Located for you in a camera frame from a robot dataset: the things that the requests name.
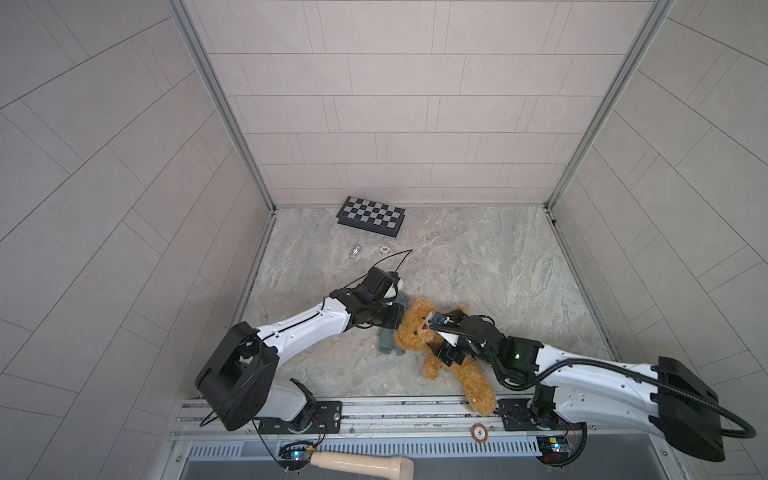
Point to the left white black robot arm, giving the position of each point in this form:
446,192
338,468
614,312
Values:
237,381

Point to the tan teddy bear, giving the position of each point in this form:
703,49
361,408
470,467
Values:
414,334

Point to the aluminium mounting rail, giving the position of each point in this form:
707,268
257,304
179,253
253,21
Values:
368,418

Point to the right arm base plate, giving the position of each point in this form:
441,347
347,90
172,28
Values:
529,414

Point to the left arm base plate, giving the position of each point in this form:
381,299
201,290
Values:
325,418

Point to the green circuit board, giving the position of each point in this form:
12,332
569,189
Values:
553,449
295,456

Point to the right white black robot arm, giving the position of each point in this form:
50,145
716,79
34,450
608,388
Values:
665,399

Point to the round red white sticker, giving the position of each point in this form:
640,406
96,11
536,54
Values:
479,433

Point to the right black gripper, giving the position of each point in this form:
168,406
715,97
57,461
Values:
444,352

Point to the left green circuit board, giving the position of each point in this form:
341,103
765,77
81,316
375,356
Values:
295,456

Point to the beige wooden handle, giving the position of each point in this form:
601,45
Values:
391,468

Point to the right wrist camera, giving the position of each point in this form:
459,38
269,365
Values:
444,329

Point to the folded black white chessboard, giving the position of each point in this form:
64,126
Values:
371,216

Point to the right green circuit board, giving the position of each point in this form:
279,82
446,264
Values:
553,449

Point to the grey-green teddy sweater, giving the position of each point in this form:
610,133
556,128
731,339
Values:
393,336

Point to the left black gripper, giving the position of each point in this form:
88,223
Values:
393,321

